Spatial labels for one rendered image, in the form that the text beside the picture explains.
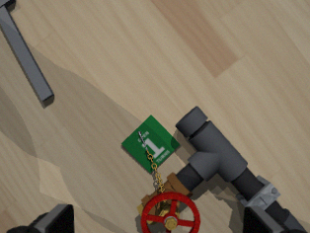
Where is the grey flat bar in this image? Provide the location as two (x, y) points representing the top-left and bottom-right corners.
(0, 0), (54, 101)

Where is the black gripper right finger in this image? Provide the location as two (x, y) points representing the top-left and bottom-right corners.
(243, 206), (307, 233)

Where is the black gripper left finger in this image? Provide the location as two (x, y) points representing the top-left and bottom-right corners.
(6, 203), (75, 233)

